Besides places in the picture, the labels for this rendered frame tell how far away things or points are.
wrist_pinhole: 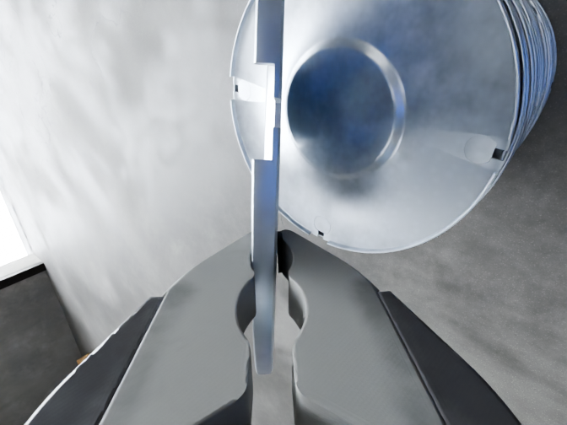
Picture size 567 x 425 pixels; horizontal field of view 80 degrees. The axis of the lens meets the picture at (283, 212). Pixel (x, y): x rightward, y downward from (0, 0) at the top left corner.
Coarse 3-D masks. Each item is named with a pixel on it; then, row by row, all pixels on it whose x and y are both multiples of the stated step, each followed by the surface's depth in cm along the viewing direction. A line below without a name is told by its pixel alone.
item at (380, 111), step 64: (320, 0) 30; (384, 0) 27; (448, 0) 24; (320, 64) 31; (384, 64) 28; (448, 64) 25; (512, 64) 23; (256, 128) 40; (320, 128) 34; (384, 128) 30; (448, 128) 27; (512, 128) 24; (320, 192) 38; (384, 192) 33; (448, 192) 29
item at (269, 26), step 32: (256, 0) 9; (256, 32) 9; (256, 64) 9; (256, 160) 10; (256, 192) 10; (256, 224) 10; (256, 256) 11; (256, 288) 11; (256, 320) 12; (256, 352) 14
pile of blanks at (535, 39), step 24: (504, 0) 24; (528, 0) 34; (528, 24) 28; (528, 48) 26; (552, 48) 38; (528, 72) 25; (552, 72) 39; (528, 96) 26; (528, 120) 31; (504, 168) 28
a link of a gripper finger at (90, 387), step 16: (144, 304) 9; (128, 320) 8; (144, 320) 8; (112, 336) 8; (128, 336) 8; (96, 352) 8; (112, 352) 8; (128, 352) 8; (80, 368) 7; (96, 368) 7; (112, 368) 7; (64, 384) 7; (80, 384) 7; (96, 384) 7; (112, 384) 7; (48, 400) 7; (64, 400) 7; (80, 400) 7; (96, 400) 7; (32, 416) 6; (48, 416) 6; (64, 416) 6; (80, 416) 6; (96, 416) 6
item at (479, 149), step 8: (480, 136) 26; (472, 144) 26; (480, 144) 26; (488, 144) 26; (464, 152) 27; (472, 152) 26; (480, 152) 26; (488, 152) 26; (472, 160) 27; (480, 160) 26; (488, 160) 26
